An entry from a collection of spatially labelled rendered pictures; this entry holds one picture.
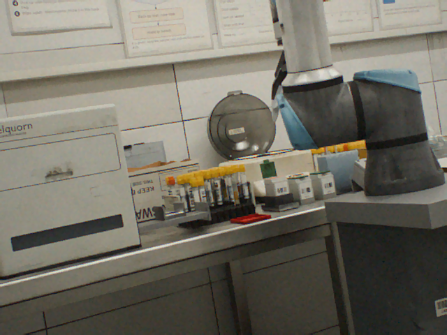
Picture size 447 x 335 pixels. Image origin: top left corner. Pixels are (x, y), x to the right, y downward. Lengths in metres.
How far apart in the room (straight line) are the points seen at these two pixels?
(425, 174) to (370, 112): 0.15
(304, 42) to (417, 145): 0.28
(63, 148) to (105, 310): 0.82
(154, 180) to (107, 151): 0.36
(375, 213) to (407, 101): 0.22
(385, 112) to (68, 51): 1.08
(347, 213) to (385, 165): 0.11
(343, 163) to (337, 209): 0.48
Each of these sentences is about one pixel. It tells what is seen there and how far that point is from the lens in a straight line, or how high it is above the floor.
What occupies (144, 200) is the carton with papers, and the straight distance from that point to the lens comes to 1.73.
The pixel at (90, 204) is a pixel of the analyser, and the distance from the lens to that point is 1.39.
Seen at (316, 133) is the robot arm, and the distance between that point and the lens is 1.28.
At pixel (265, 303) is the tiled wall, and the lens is 2.31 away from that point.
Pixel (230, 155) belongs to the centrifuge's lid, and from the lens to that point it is 2.14.
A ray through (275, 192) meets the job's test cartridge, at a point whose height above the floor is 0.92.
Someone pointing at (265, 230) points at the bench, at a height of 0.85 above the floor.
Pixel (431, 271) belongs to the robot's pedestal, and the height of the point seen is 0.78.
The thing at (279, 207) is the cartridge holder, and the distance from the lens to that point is 1.60.
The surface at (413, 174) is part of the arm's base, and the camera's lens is 1.29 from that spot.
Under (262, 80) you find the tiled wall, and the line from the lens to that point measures 2.30.
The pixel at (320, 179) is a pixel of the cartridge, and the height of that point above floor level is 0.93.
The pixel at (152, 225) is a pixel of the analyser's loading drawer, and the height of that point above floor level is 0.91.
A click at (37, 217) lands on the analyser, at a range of 1.37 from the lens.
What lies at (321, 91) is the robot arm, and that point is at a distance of 1.27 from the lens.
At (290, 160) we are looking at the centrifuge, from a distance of 1.90.
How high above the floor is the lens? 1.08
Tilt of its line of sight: 3 degrees down
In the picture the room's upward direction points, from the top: 10 degrees counter-clockwise
